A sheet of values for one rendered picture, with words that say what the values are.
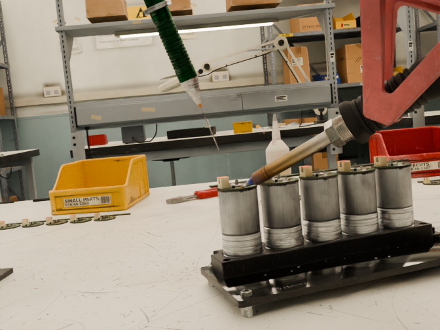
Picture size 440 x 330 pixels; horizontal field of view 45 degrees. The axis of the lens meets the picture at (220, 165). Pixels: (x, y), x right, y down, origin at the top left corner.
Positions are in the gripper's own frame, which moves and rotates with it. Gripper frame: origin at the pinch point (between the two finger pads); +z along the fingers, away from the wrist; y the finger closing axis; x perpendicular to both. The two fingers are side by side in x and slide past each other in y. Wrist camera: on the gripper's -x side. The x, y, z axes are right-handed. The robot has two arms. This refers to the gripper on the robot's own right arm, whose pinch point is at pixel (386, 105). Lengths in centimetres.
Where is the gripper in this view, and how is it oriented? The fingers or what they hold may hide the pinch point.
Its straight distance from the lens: 28.6
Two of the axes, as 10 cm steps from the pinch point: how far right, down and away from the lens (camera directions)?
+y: -4.4, 1.3, -8.9
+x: 8.4, 4.0, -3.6
